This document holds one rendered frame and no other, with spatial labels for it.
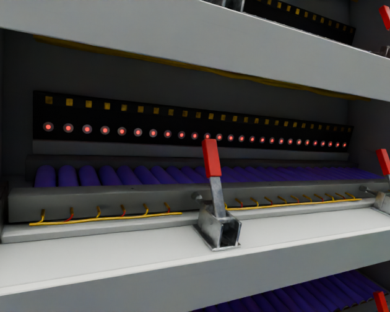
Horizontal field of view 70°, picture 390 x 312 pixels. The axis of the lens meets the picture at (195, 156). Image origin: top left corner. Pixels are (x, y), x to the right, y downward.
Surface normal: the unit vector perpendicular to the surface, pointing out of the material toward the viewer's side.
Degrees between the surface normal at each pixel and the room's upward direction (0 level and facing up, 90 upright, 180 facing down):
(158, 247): 16
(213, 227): 90
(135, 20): 106
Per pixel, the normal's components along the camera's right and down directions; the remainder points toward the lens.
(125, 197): 0.43, 0.28
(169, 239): 0.14, -0.96
